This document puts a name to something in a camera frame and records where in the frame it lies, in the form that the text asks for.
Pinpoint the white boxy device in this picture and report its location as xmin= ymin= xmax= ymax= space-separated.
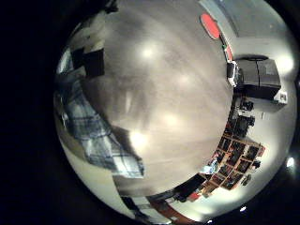
xmin=227 ymin=60 xmax=239 ymax=88

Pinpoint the small red container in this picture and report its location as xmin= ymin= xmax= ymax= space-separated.
xmin=187 ymin=191 xmax=202 ymax=203

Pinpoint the red round disc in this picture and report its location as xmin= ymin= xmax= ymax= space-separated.
xmin=200 ymin=12 xmax=221 ymax=41

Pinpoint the blue white plaid cloth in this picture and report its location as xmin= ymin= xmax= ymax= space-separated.
xmin=54 ymin=69 xmax=145 ymax=179

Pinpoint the wooden cubby shelf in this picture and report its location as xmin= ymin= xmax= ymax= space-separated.
xmin=201 ymin=132 xmax=266 ymax=196

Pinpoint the red curved strip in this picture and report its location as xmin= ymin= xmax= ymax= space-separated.
xmin=149 ymin=200 xmax=191 ymax=225

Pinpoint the black equipment stack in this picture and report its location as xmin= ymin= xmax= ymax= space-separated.
xmin=229 ymin=97 xmax=257 ymax=139

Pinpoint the light blue bag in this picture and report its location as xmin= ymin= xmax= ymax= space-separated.
xmin=200 ymin=158 xmax=219 ymax=175

